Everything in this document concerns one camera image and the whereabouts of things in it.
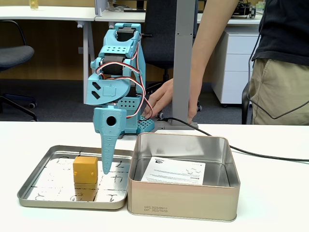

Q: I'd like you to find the yellow block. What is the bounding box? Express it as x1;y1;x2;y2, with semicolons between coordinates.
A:
72;156;99;184

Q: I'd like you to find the person's hand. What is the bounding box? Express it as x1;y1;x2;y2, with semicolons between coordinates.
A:
141;77;204;124

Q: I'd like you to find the metal tin lid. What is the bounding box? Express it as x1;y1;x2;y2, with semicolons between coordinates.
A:
16;145;134;210

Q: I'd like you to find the printed paper leaflet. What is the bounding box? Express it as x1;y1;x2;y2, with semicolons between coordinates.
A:
140;156;206;186

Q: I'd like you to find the white desk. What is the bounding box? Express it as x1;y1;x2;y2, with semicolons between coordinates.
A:
0;6;98;105
95;11;263;29

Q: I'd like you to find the grey desk leg column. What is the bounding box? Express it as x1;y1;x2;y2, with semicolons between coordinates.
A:
154;0;199;131

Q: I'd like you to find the grey desk divider panel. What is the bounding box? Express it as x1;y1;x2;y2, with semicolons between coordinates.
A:
95;0;109;17

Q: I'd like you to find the open metal tin box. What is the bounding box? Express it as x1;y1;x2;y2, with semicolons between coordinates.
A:
126;132;241;222

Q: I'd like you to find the dark blue office chair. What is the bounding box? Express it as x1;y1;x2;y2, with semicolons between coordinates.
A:
0;20;39;122

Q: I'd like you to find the white drawer cabinet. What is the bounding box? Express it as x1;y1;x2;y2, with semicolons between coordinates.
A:
212;30;261;108

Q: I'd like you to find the grey office chair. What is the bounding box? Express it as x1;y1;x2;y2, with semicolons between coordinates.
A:
241;83;253;125

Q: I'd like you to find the small wheeled robot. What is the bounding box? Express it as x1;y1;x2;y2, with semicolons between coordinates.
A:
233;0;258;19

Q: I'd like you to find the person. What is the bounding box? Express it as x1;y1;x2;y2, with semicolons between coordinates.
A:
248;0;309;126

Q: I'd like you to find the thick black cable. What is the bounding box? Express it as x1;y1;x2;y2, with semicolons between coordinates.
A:
158;117;309;162

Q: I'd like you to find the thin black hanging cable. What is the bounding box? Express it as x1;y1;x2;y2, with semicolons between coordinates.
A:
246;0;309;120

